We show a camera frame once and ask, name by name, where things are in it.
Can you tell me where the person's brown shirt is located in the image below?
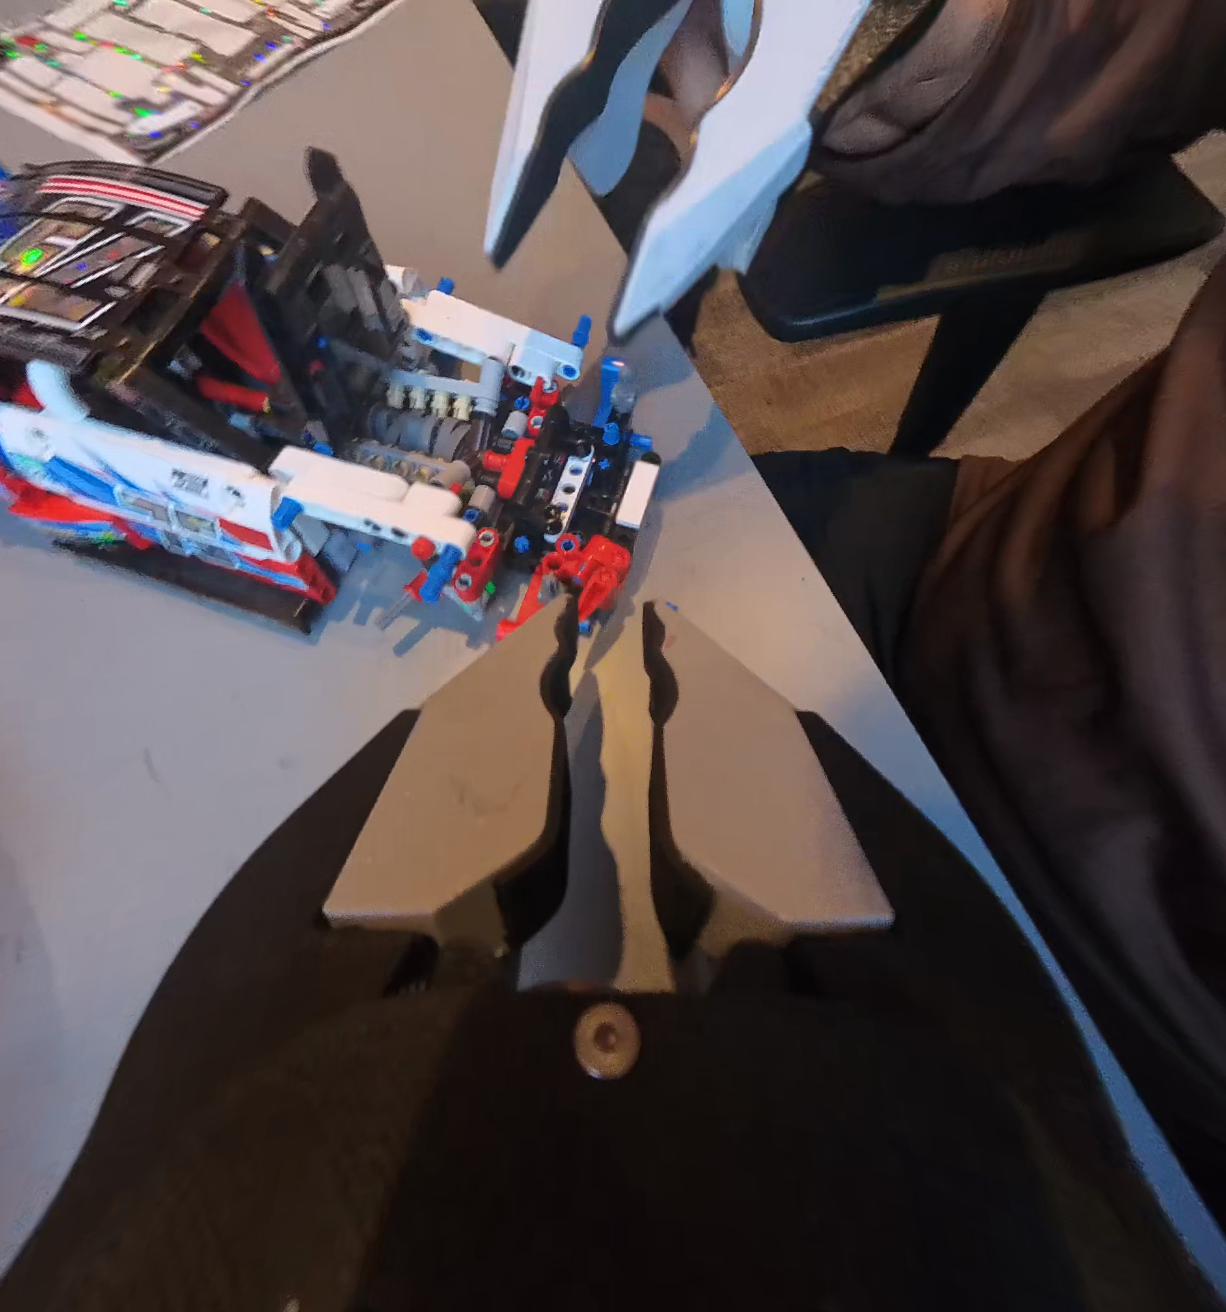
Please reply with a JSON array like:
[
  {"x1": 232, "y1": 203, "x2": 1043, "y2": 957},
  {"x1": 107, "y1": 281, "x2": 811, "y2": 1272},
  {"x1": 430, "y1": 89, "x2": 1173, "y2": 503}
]
[{"x1": 901, "y1": 226, "x2": 1226, "y2": 1231}]

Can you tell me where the grey desk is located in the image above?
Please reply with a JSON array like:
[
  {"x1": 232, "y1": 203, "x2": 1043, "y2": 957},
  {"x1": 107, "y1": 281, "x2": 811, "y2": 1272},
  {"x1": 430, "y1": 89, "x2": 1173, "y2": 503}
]
[{"x1": 0, "y1": 0, "x2": 1226, "y2": 1312}]

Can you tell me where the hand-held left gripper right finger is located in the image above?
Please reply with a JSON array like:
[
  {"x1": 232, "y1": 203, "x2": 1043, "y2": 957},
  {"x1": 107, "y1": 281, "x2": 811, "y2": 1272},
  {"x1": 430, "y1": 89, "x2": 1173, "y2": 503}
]
[{"x1": 643, "y1": 599, "x2": 896, "y2": 936}]

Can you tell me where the black metal frame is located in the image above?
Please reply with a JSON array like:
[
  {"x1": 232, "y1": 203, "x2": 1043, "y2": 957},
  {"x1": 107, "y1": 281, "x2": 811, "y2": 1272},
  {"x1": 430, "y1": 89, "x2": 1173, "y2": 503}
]
[{"x1": 744, "y1": 153, "x2": 1226, "y2": 459}]

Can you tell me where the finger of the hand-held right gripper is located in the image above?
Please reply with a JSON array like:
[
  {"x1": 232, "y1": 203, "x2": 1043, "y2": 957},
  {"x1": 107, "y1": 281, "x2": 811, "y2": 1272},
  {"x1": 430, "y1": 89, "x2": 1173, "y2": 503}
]
[
  {"x1": 483, "y1": 0, "x2": 699, "y2": 273},
  {"x1": 608, "y1": 0, "x2": 875, "y2": 342}
]

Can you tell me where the toy brick race car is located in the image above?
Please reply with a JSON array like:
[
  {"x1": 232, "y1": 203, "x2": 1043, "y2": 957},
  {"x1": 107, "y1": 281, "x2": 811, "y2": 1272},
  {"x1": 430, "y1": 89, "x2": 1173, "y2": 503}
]
[{"x1": 0, "y1": 146, "x2": 666, "y2": 645}]

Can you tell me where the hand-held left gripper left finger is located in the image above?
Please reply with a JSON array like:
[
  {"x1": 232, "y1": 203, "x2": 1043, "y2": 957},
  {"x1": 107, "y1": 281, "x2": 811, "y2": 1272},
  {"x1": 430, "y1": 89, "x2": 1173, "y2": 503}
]
[{"x1": 322, "y1": 595, "x2": 581, "y2": 930}]

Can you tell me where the sticker sheet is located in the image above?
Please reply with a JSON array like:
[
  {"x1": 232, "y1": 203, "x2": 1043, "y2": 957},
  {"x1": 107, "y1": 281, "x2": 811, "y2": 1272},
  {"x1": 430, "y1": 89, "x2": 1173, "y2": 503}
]
[{"x1": 0, "y1": 0, "x2": 401, "y2": 165}]

